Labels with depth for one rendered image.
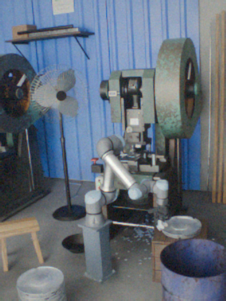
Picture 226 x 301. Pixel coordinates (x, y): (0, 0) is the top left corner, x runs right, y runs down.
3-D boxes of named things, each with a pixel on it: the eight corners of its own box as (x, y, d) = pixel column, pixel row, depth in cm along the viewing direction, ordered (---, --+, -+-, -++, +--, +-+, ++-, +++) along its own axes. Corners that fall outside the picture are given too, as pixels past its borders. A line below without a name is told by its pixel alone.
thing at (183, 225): (204, 234, 238) (204, 232, 238) (163, 237, 238) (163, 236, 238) (194, 216, 266) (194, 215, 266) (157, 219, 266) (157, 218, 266)
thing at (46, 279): (68, 287, 202) (68, 286, 202) (19, 300, 192) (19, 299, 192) (57, 263, 228) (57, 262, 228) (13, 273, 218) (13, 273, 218)
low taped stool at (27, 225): (40, 249, 308) (35, 216, 300) (44, 263, 286) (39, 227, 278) (1, 258, 297) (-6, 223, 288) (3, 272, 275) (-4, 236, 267)
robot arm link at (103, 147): (93, 137, 228) (140, 193, 212) (104, 134, 236) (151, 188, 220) (85, 148, 235) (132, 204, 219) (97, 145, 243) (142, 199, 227)
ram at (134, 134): (141, 142, 297) (140, 108, 289) (125, 142, 303) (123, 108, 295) (148, 138, 312) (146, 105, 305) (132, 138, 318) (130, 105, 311)
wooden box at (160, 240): (204, 287, 241) (206, 244, 232) (152, 282, 252) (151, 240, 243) (206, 257, 278) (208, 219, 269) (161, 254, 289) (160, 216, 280)
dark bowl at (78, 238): (86, 259, 288) (85, 252, 286) (56, 253, 300) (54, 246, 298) (101, 242, 314) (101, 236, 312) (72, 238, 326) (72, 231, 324)
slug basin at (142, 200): (153, 209, 304) (153, 198, 302) (117, 205, 318) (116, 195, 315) (163, 195, 334) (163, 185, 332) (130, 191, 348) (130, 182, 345)
